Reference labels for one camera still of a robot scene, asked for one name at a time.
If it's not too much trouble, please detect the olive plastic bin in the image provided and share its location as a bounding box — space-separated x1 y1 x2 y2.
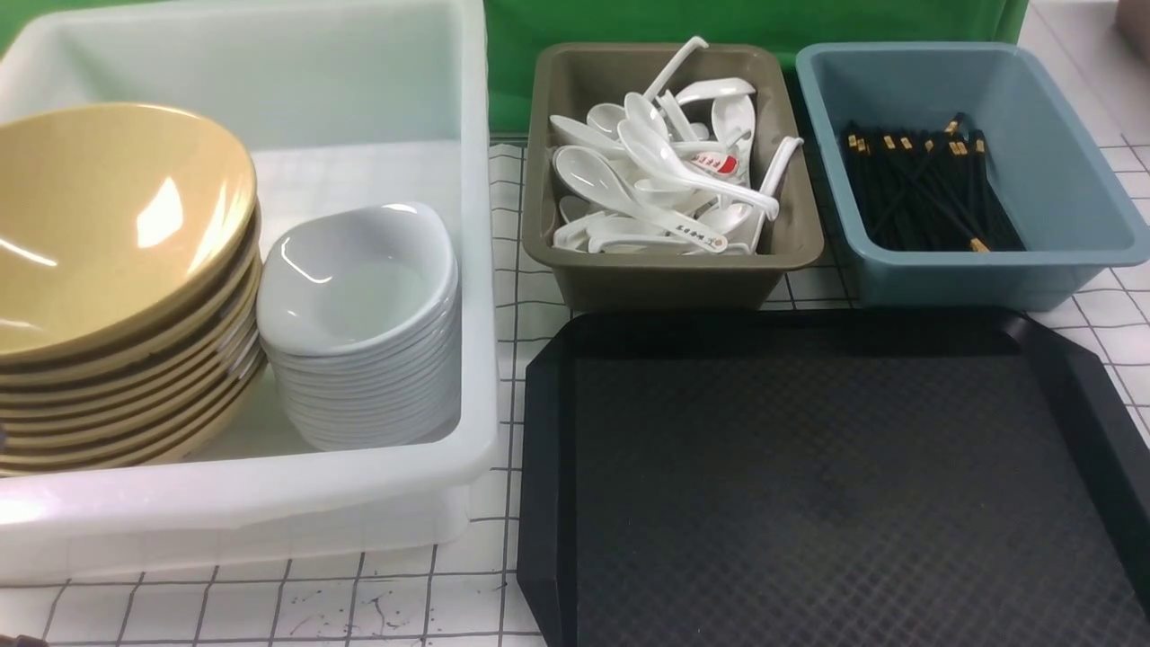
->
521 43 826 311

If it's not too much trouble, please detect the pile of white spoons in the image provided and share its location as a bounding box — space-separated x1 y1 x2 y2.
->
550 36 804 255

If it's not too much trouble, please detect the black serving tray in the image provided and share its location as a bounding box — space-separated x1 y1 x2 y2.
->
518 308 1149 646

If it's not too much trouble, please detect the stack of white dishes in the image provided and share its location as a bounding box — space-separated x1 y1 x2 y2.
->
256 202 463 450

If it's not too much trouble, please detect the green backdrop cloth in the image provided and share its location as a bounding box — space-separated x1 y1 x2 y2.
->
3 1 1026 151

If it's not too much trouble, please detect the large white plastic tub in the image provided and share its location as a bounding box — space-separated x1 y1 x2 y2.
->
3 1 499 586

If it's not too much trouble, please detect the pile of black chopsticks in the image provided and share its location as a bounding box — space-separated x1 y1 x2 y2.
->
838 113 1026 253

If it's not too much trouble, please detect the stack of yellow bowls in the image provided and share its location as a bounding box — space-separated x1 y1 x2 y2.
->
1 102 267 478

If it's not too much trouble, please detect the teal plastic bin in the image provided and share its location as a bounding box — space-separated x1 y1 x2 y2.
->
796 43 1147 311

